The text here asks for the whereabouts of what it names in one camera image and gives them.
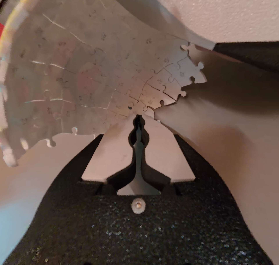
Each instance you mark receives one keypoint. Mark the assembled white puzzle ball shell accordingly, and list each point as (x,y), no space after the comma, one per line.
(76,62)

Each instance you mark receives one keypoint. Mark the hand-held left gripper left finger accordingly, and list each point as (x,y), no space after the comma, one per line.
(113,153)

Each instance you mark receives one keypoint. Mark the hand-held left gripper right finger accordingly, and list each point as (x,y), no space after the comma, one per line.
(167,155)

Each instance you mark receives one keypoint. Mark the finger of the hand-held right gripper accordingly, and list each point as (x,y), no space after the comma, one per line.
(228,14)

